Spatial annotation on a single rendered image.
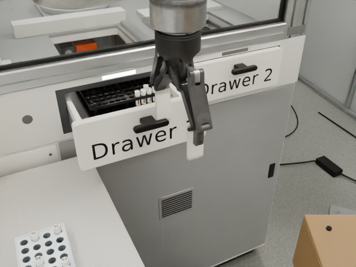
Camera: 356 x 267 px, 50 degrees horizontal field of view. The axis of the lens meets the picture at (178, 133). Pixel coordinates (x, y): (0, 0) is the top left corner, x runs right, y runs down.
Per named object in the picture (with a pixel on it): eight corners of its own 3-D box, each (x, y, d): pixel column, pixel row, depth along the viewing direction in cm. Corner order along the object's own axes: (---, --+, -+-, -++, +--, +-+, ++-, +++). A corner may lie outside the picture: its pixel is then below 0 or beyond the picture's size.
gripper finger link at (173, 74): (188, 63, 65) (192, 61, 64) (208, 126, 64) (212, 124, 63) (168, 68, 64) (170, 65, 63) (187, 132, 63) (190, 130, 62)
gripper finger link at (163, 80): (166, 67, 64) (163, 59, 65) (151, 92, 74) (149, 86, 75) (187, 62, 66) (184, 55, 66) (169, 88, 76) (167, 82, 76)
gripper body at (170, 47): (211, 32, 59) (208, 86, 65) (186, 17, 66) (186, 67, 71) (167, 39, 57) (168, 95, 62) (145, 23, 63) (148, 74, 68)
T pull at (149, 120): (169, 125, 77) (169, 119, 76) (134, 134, 75) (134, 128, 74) (162, 117, 80) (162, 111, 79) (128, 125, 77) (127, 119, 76)
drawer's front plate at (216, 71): (277, 84, 110) (283, 47, 104) (187, 106, 100) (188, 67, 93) (274, 81, 111) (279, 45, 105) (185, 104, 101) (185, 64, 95)
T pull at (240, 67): (257, 70, 99) (258, 65, 98) (233, 76, 96) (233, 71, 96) (249, 65, 102) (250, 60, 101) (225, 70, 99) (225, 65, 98)
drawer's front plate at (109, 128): (205, 136, 88) (207, 94, 82) (81, 171, 78) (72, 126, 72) (202, 132, 90) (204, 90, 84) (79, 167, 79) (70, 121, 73)
